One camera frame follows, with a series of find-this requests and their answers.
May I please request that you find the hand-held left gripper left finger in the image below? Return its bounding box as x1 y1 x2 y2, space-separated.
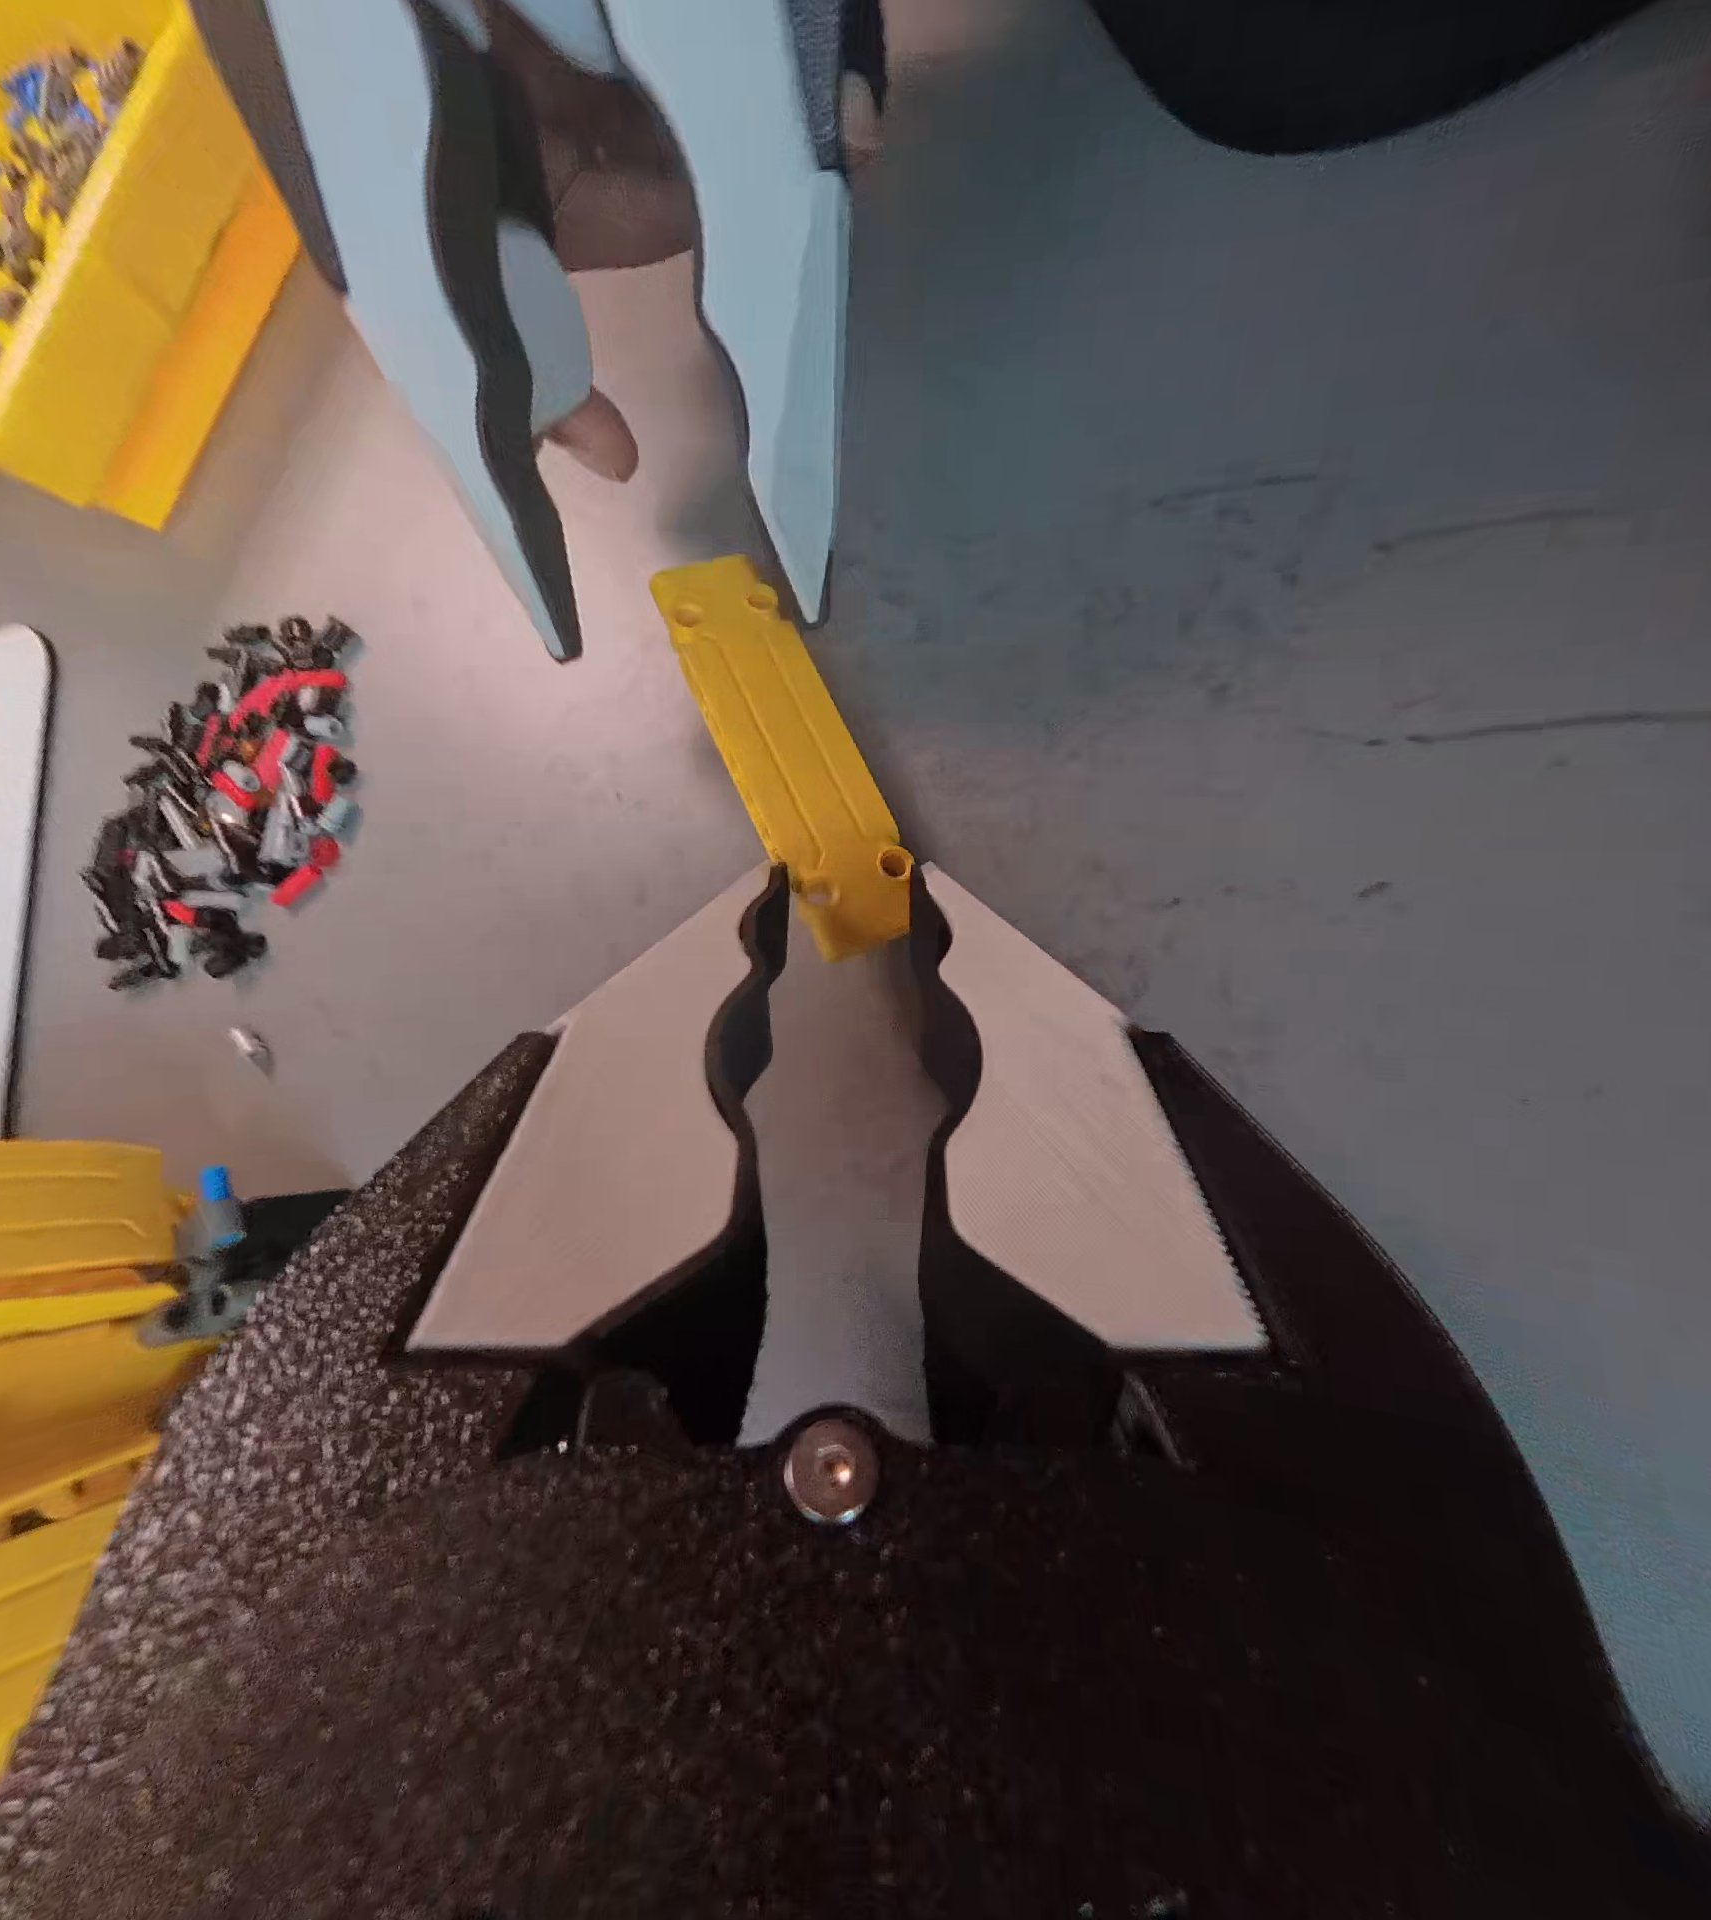
402 864 793 1369

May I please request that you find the pile of lego pins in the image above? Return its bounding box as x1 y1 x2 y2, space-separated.
84 612 365 992

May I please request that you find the long yellow lego beam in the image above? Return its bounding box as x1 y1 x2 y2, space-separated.
651 555 916 964

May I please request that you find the yellow bin with small parts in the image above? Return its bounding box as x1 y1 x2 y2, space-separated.
0 0 307 533

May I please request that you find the person's right hand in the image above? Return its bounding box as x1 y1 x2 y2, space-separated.
486 46 702 486

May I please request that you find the pile of small lego parts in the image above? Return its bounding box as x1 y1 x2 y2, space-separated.
0 46 145 422

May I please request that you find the yellow lego robot model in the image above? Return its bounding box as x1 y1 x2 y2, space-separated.
0 1140 354 1878

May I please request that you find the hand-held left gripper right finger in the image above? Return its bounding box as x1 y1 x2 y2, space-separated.
909 868 1272 1361

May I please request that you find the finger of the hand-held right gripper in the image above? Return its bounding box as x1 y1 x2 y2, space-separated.
601 0 852 628
262 0 584 665

